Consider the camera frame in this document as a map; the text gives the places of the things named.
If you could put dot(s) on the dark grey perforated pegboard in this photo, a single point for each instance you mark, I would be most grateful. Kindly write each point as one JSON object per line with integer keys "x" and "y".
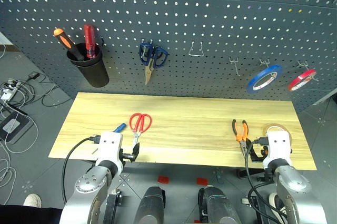
{"x": 184, "y": 11}

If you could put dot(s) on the blue tape roll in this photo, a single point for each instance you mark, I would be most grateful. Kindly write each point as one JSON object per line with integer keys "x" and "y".
{"x": 250, "y": 87}

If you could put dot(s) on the red floor marker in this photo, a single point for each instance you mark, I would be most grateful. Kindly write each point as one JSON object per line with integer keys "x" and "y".
{"x": 163, "y": 179}
{"x": 202, "y": 181}

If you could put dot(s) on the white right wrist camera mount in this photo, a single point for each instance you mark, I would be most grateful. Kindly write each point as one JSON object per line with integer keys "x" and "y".
{"x": 277, "y": 147}

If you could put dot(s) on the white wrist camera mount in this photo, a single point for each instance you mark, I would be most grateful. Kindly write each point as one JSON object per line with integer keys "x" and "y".
{"x": 110, "y": 145}
{"x": 277, "y": 147}

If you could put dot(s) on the red tape roll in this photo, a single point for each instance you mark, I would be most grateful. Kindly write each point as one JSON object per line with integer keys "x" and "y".
{"x": 292, "y": 86}

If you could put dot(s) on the dark trouser leg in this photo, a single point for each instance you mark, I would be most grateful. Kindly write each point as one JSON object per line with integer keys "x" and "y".
{"x": 26, "y": 216}

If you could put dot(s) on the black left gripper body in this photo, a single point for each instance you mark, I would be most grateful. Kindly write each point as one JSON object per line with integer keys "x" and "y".
{"x": 127, "y": 156}

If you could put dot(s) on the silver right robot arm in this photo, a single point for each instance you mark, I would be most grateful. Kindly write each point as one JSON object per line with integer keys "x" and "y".
{"x": 292, "y": 182}

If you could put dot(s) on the orange and black screwdriver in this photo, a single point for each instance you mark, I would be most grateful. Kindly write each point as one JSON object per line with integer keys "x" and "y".
{"x": 65, "y": 41}

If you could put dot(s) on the black table leg foot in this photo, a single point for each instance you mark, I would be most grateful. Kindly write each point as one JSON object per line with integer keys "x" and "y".
{"x": 243, "y": 174}

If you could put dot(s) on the white shoe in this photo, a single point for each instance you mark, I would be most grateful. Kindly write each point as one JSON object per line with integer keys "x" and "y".
{"x": 33, "y": 200}

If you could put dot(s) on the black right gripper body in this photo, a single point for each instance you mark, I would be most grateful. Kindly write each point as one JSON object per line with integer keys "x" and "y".
{"x": 262, "y": 154}

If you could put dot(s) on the dark rounded shape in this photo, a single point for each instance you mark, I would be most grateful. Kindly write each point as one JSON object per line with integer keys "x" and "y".
{"x": 218, "y": 205}
{"x": 151, "y": 205}

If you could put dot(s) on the white power adapter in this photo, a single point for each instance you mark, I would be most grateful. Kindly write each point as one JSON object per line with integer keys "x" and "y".
{"x": 6, "y": 94}

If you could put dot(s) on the silver metal peg hook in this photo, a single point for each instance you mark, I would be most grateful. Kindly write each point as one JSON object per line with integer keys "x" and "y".
{"x": 237, "y": 71}
{"x": 264, "y": 63}
{"x": 147, "y": 43}
{"x": 302, "y": 64}

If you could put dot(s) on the grey power strip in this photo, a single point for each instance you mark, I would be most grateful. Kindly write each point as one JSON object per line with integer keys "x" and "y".
{"x": 14, "y": 83}

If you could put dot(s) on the black metal frame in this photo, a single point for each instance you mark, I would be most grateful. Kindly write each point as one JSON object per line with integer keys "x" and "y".
{"x": 111, "y": 208}

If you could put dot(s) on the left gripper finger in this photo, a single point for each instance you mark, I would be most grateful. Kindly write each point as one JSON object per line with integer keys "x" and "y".
{"x": 136, "y": 151}

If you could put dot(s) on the flat black box grey pad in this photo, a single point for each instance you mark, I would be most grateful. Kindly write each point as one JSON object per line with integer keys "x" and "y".
{"x": 23, "y": 126}

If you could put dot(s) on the small black power adapter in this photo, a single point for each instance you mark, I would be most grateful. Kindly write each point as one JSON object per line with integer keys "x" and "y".
{"x": 33, "y": 75}

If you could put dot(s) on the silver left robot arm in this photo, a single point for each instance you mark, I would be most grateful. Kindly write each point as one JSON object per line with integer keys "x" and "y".
{"x": 87, "y": 184}

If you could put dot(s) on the black cup holder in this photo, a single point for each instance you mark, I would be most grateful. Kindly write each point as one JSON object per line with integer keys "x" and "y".
{"x": 96, "y": 74}

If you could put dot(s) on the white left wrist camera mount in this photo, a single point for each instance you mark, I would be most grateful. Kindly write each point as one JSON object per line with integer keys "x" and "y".
{"x": 110, "y": 145}

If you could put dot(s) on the tan tape roll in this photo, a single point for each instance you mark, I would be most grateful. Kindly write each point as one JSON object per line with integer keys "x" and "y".
{"x": 276, "y": 125}

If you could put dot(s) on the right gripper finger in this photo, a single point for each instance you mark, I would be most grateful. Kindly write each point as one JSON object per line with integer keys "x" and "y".
{"x": 254, "y": 157}

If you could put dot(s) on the orange and black pliers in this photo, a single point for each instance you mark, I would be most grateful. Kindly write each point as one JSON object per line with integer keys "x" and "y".
{"x": 238, "y": 137}

